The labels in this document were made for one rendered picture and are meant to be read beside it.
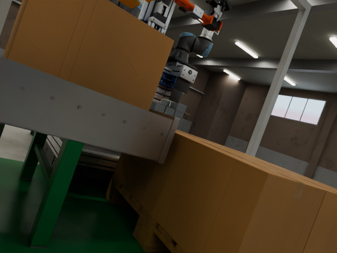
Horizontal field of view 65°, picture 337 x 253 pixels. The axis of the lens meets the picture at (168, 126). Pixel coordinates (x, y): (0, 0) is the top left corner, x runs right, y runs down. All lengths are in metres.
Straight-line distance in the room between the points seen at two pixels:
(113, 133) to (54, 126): 0.21
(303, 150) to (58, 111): 12.14
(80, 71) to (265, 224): 0.87
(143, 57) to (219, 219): 0.74
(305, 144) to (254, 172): 11.86
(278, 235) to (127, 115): 0.69
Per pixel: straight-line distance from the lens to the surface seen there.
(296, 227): 1.13
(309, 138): 12.75
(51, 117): 0.95
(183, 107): 9.14
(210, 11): 1.72
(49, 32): 1.09
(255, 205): 0.89
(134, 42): 1.20
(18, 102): 0.93
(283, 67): 4.92
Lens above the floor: 0.59
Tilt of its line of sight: 2 degrees down
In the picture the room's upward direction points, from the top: 20 degrees clockwise
